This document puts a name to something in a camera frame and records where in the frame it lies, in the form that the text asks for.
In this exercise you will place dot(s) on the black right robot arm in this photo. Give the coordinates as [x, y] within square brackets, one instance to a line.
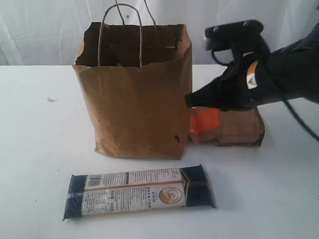
[293, 70]

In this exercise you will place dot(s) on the brown pouch with orange label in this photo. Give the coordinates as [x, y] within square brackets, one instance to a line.
[229, 128]

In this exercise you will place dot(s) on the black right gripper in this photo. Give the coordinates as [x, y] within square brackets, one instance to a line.
[240, 89]

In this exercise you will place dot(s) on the brown paper shopping bag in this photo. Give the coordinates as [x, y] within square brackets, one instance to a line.
[134, 79]

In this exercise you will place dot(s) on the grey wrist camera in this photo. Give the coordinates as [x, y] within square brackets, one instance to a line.
[213, 45]

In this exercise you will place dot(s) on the dark blue noodle packet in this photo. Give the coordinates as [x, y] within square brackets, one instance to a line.
[132, 191]

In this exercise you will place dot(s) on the small paper scrap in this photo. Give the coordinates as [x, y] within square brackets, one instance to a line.
[51, 100]

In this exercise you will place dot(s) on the white backdrop curtain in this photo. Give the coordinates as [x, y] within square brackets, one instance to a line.
[48, 32]

